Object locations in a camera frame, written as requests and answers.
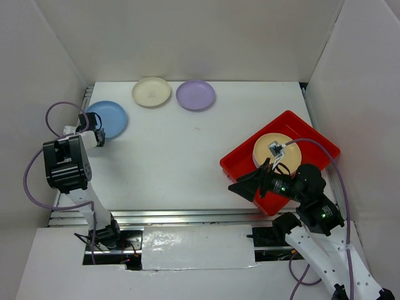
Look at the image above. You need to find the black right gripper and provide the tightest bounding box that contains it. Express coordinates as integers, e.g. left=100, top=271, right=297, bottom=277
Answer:
left=227, top=156, right=305, bottom=201

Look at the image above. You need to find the blue plate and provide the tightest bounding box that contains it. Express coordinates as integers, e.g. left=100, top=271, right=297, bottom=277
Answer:
left=85, top=101, right=128, bottom=140

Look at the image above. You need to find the orange plate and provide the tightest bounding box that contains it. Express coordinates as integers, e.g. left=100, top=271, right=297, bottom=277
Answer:
left=252, top=133, right=302, bottom=174

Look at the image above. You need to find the purple plate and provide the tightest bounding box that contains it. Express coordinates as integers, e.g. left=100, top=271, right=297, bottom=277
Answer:
left=176, top=80, right=216, bottom=111

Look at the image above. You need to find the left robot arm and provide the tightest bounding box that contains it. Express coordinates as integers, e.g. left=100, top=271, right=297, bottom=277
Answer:
left=42, top=112, right=124, bottom=250

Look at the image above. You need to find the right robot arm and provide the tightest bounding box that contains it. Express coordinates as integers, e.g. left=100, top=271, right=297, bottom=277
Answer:
left=228, top=161, right=394, bottom=299

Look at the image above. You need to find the red plastic bin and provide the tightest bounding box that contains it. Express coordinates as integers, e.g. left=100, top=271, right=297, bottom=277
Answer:
left=219, top=110, right=340, bottom=216

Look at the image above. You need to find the cream plate at back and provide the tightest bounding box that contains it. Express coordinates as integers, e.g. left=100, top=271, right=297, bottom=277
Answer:
left=132, top=77, right=171, bottom=108

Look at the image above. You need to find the white tape patch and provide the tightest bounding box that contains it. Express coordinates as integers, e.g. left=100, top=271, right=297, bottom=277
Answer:
left=141, top=225, right=256, bottom=271

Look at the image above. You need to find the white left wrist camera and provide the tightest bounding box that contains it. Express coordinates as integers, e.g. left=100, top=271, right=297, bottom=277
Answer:
left=63, top=126, right=77, bottom=136

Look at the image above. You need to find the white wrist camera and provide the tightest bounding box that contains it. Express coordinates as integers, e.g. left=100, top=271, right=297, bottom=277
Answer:
left=268, top=141, right=285, bottom=170
left=63, top=126, right=77, bottom=136

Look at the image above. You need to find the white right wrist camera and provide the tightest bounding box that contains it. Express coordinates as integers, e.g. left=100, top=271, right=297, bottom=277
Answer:
left=268, top=141, right=285, bottom=170

